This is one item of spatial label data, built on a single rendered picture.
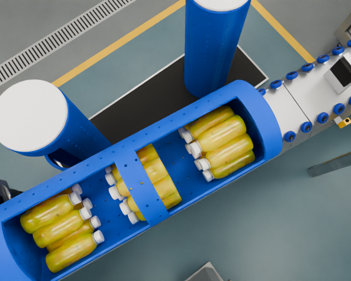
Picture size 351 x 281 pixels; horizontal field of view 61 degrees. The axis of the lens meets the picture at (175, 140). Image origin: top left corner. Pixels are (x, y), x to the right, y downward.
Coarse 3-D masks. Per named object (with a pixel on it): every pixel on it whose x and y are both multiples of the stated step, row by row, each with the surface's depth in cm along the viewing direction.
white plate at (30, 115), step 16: (32, 80) 111; (0, 96) 109; (16, 96) 109; (32, 96) 109; (48, 96) 109; (0, 112) 108; (16, 112) 108; (32, 112) 107; (48, 112) 107; (64, 112) 107; (0, 128) 106; (16, 128) 106; (32, 128) 106; (48, 128) 106; (16, 144) 104; (32, 144) 104
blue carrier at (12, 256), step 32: (224, 96) 89; (256, 96) 86; (160, 128) 87; (256, 128) 100; (96, 160) 86; (128, 160) 83; (192, 160) 110; (256, 160) 102; (32, 192) 85; (96, 192) 106; (192, 192) 101; (0, 224) 79; (128, 224) 101; (0, 256) 76; (32, 256) 96; (96, 256) 86
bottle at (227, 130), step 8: (224, 120) 94; (232, 120) 91; (240, 120) 91; (216, 128) 91; (224, 128) 91; (232, 128) 91; (240, 128) 91; (200, 136) 92; (208, 136) 90; (216, 136) 90; (224, 136) 90; (232, 136) 91; (200, 144) 91; (208, 144) 90; (216, 144) 91
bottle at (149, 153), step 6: (144, 150) 94; (150, 150) 94; (138, 156) 93; (144, 156) 93; (150, 156) 93; (156, 156) 93; (144, 162) 93; (114, 168) 93; (114, 174) 93; (114, 180) 93
